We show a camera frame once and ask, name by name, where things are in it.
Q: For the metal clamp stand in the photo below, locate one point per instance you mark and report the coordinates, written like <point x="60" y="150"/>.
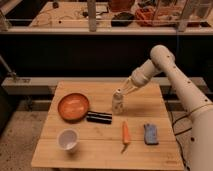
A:
<point x="12" y="74"/>

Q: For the orange carrot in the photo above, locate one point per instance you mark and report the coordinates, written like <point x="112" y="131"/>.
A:
<point x="125" y="136"/>

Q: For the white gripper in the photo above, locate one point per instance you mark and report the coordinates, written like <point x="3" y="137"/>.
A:
<point x="139" y="77"/>

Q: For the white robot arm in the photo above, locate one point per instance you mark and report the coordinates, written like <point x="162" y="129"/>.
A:
<point x="198" y="106"/>

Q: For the orange tool case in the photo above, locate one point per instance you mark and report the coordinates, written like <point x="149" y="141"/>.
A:
<point x="148" y="18"/>

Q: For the blue sponge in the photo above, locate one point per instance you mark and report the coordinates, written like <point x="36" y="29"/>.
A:
<point x="150" y="134"/>

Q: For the black bowl on bench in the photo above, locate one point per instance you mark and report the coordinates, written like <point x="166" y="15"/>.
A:
<point x="122" y="19"/>

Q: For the wooden upright post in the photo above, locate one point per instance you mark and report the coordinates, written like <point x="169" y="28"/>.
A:
<point x="91" y="4"/>

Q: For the orange frying pan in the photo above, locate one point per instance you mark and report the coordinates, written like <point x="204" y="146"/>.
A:
<point x="75" y="106"/>

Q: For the white cup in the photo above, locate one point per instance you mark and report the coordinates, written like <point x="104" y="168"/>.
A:
<point x="67" y="140"/>

